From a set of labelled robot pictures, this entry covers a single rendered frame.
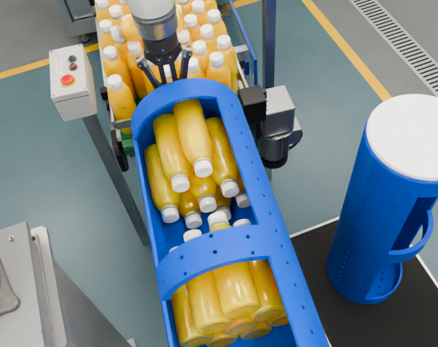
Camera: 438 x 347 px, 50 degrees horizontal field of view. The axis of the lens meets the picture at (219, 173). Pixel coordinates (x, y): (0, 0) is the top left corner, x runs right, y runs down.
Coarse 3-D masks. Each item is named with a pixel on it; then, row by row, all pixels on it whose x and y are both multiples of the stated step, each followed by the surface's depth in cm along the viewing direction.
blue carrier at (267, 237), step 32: (160, 96) 106; (192, 96) 104; (224, 96) 108; (256, 160) 100; (256, 192) 92; (160, 224) 109; (256, 224) 111; (160, 256) 102; (192, 256) 83; (224, 256) 81; (256, 256) 82; (288, 256) 86; (160, 288) 89; (288, 288) 80
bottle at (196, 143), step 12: (180, 108) 109; (192, 108) 108; (180, 120) 107; (192, 120) 106; (204, 120) 107; (180, 132) 106; (192, 132) 104; (204, 132) 104; (192, 144) 102; (204, 144) 102; (192, 156) 102; (204, 156) 102
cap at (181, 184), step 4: (180, 176) 104; (176, 180) 104; (180, 180) 103; (184, 180) 104; (188, 180) 105; (172, 184) 105; (176, 184) 103; (180, 184) 104; (184, 184) 104; (188, 184) 104; (176, 188) 104; (180, 188) 105; (184, 188) 105; (188, 188) 106
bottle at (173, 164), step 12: (156, 120) 113; (168, 120) 112; (156, 132) 112; (168, 132) 110; (156, 144) 111; (168, 144) 108; (180, 144) 108; (168, 156) 106; (180, 156) 106; (168, 168) 105; (180, 168) 105
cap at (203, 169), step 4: (204, 160) 101; (196, 164) 101; (200, 164) 101; (204, 164) 100; (208, 164) 101; (196, 168) 101; (200, 168) 100; (204, 168) 100; (208, 168) 101; (212, 168) 102; (196, 172) 101; (200, 172) 101; (204, 172) 102; (208, 172) 102; (200, 176) 102; (204, 176) 103
